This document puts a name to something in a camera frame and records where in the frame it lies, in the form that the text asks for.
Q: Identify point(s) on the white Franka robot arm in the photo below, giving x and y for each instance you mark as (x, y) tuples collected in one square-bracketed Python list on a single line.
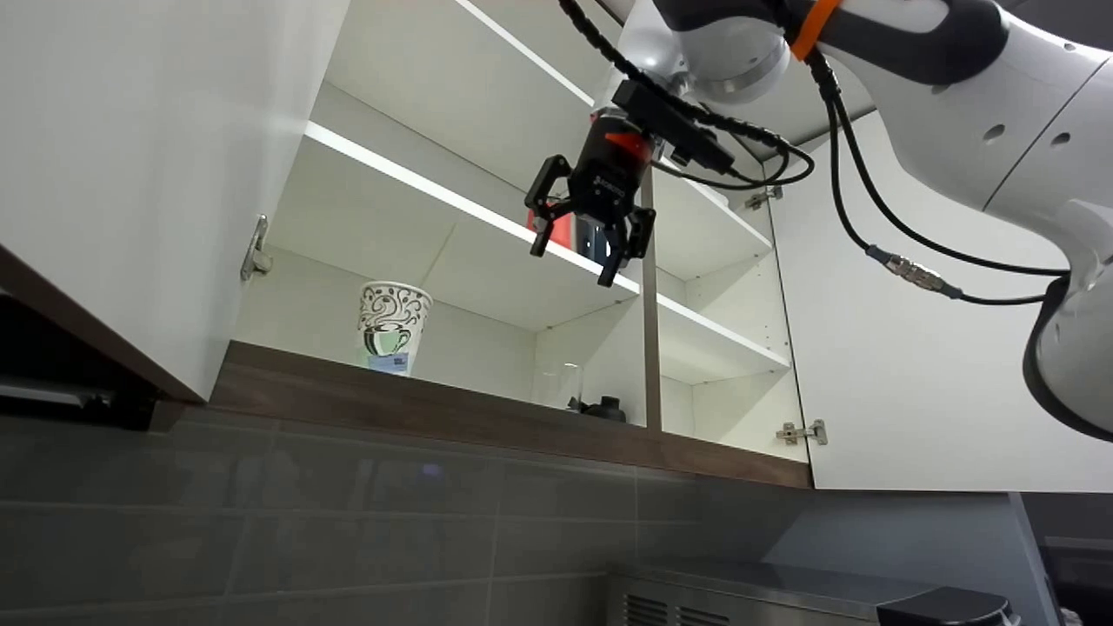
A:
[(1019, 116)]

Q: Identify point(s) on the patterned paper coffee cup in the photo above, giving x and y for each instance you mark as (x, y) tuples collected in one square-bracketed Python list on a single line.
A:
[(393, 323)]

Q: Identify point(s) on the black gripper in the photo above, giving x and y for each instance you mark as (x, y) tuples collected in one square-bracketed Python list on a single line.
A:
[(609, 168)]

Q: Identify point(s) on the metal door hinge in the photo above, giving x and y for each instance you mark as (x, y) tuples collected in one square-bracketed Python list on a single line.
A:
[(764, 195), (255, 249), (800, 432)]

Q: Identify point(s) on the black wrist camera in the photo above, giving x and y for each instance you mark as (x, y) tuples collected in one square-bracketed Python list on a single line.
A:
[(678, 123)]

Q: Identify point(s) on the white cabinet door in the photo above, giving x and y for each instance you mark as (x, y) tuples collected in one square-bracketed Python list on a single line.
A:
[(140, 151), (925, 383)]

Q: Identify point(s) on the small black device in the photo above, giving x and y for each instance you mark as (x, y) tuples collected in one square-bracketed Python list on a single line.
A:
[(939, 606)]

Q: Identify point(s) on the white open wall cabinet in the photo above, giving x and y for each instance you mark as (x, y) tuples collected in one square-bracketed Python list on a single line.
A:
[(406, 229)]

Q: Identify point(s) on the small black shelf item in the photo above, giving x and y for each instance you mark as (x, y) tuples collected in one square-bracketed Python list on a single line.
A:
[(596, 408)]

